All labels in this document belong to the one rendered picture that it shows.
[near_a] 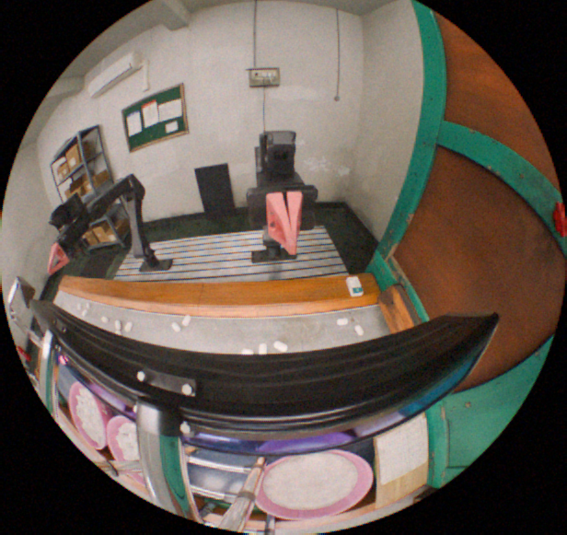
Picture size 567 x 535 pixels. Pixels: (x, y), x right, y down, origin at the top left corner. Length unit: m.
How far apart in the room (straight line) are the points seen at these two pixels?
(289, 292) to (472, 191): 0.51
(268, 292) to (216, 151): 1.91
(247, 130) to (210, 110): 0.49
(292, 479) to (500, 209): 0.67
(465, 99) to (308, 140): 1.93
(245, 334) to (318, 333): 0.20
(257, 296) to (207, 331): 0.18
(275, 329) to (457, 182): 0.56
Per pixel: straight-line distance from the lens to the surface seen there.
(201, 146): 2.22
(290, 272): 0.67
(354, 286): 0.53
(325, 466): 0.52
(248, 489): 0.30
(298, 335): 0.47
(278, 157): 0.24
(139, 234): 0.82
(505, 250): 0.37
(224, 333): 0.50
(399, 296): 0.48
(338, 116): 2.31
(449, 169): 0.43
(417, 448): 0.57
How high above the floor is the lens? 1.19
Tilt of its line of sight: 44 degrees down
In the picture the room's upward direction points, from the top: straight up
